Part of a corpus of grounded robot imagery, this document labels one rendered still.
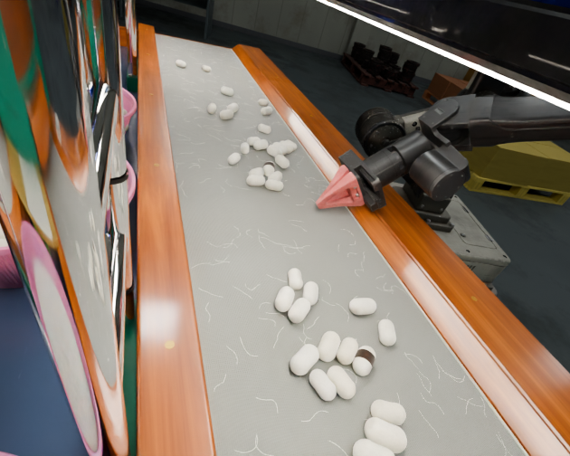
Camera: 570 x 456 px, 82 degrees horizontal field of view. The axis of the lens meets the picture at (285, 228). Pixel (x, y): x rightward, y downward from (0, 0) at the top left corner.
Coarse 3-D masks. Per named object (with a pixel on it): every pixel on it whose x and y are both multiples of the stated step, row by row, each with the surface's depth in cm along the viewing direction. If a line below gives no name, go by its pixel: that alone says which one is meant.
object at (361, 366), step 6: (360, 348) 36; (366, 348) 35; (372, 348) 35; (354, 360) 34; (360, 360) 34; (366, 360) 34; (354, 366) 34; (360, 366) 34; (366, 366) 34; (360, 372) 34; (366, 372) 34
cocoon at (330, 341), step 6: (324, 336) 36; (330, 336) 35; (336, 336) 35; (324, 342) 35; (330, 342) 34; (336, 342) 35; (318, 348) 34; (324, 348) 34; (330, 348) 34; (336, 348) 34; (324, 354) 34; (330, 354) 34; (336, 354) 34; (324, 360) 34; (330, 360) 34
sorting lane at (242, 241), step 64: (192, 64) 105; (192, 128) 70; (256, 128) 78; (192, 192) 52; (256, 192) 57; (320, 192) 63; (192, 256) 42; (256, 256) 45; (320, 256) 48; (256, 320) 37; (320, 320) 39; (256, 384) 31; (384, 384) 35; (448, 384) 37; (256, 448) 27; (320, 448) 28; (448, 448) 31; (512, 448) 33
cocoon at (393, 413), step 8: (376, 400) 32; (376, 408) 31; (384, 408) 31; (392, 408) 31; (400, 408) 31; (376, 416) 30; (384, 416) 30; (392, 416) 30; (400, 416) 30; (400, 424) 31
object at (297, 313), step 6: (300, 300) 38; (306, 300) 38; (294, 306) 37; (300, 306) 37; (306, 306) 38; (294, 312) 37; (300, 312) 37; (306, 312) 37; (294, 318) 37; (300, 318) 37
